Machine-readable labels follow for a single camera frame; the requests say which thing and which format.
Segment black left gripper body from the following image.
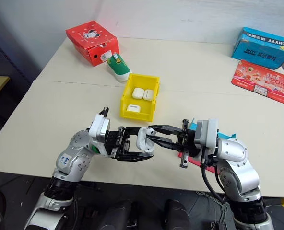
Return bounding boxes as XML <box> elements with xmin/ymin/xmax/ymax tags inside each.
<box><xmin>104</xmin><ymin>126</ymin><xmax>131</xmax><ymax>161</ymax></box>

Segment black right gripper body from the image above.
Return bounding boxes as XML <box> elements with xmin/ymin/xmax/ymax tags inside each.
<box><xmin>178</xmin><ymin>118</ymin><xmax>201</xmax><ymax>169</ymax></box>

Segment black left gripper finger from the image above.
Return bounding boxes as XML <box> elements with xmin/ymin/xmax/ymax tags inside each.
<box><xmin>122</xmin><ymin>126</ymin><xmax>143</xmax><ymax>138</ymax></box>
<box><xmin>118</xmin><ymin>151</ymin><xmax>155</xmax><ymax>162</ymax></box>

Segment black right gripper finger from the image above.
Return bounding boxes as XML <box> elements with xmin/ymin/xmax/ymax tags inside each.
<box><xmin>148</xmin><ymin>124</ymin><xmax>184</xmax><ymax>138</ymax></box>
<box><xmin>146</xmin><ymin>135</ymin><xmax>181</xmax><ymax>152</ymax></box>

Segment white earbud case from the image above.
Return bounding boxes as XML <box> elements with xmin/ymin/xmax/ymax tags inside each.
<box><xmin>126</xmin><ymin>103</ymin><xmax>142</xmax><ymax>113</ymax></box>
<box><xmin>135</xmin><ymin>126</ymin><xmax>155</xmax><ymax>154</ymax></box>
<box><xmin>143</xmin><ymin>89</ymin><xmax>154</xmax><ymax>101</ymax></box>
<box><xmin>131</xmin><ymin>88</ymin><xmax>145</xmax><ymax>99</ymax></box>

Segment closed white earbud case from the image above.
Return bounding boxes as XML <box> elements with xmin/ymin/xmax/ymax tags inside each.
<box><xmin>131</xmin><ymin>88</ymin><xmax>145</xmax><ymax>99</ymax></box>
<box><xmin>126</xmin><ymin>103</ymin><xmax>142</xmax><ymax>113</ymax></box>
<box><xmin>143</xmin><ymin>89</ymin><xmax>154</xmax><ymax>101</ymax></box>

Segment yellow plastic bin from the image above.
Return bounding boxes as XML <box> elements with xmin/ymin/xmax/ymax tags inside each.
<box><xmin>119</xmin><ymin>73</ymin><xmax>161</xmax><ymax>121</ymax></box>

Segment red flat mat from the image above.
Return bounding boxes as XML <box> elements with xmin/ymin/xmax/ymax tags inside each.
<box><xmin>177</xmin><ymin>150</ymin><xmax>220</xmax><ymax>173</ymax></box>

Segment dark rounded shape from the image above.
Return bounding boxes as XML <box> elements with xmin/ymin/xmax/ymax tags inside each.
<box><xmin>165</xmin><ymin>199</ymin><xmax>192</xmax><ymax>230</ymax></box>
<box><xmin>99</xmin><ymin>200</ymin><xmax>134</xmax><ymax>230</ymax></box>

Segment green and white child's shoe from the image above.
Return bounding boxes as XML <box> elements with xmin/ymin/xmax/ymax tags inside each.
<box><xmin>106</xmin><ymin>53</ymin><xmax>133</xmax><ymax>82</ymax></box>

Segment red printed mouse pad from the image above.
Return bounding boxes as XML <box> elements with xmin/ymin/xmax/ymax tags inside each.
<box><xmin>231</xmin><ymin>59</ymin><xmax>284</xmax><ymax>106</ymax></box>

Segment red cardboard shoe box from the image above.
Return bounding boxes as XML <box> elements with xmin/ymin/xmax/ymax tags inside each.
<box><xmin>65</xmin><ymin>20</ymin><xmax>120</xmax><ymax>66</ymax></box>

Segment blue cardboard box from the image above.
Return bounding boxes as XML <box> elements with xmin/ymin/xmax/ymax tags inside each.
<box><xmin>231</xmin><ymin>26</ymin><xmax>284</xmax><ymax>70</ymax></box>

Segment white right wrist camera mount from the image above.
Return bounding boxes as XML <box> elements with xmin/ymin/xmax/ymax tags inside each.
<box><xmin>195</xmin><ymin>118</ymin><xmax>219</xmax><ymax>151</ymax></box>

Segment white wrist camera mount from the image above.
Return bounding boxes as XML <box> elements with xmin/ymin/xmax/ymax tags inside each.
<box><xmin>195</xmin><ymin>118</ymin><xmax>219</xmax><ymax>151</ymax></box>
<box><xmin>88</xmin><ymin>114</ymin><xmax>112</xmax><ymax>145</ymax></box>

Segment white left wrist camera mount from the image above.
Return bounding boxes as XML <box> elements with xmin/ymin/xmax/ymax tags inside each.
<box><xmin>88</xmin><ymin>114</ymin><xmax>112</xmax><ymax>145</ymax></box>

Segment black left wrist cable plug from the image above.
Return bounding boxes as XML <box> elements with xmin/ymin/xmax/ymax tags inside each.
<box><xmin>99</xmin><ymin>106</ymin><xmax>110</xmax><ymax>118</ymax></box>

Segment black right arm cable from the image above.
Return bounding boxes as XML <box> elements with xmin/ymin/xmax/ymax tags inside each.
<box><xmin>200</xmin><ymin>146</ymin><xmax>226</xmax><ymax>202</ymax></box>

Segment thin grey floor cables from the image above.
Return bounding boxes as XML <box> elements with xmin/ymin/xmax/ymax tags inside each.
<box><xmin>196</xmin><ymin>191</ymin><xmax>230</xmax><ymax>230</ymax></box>

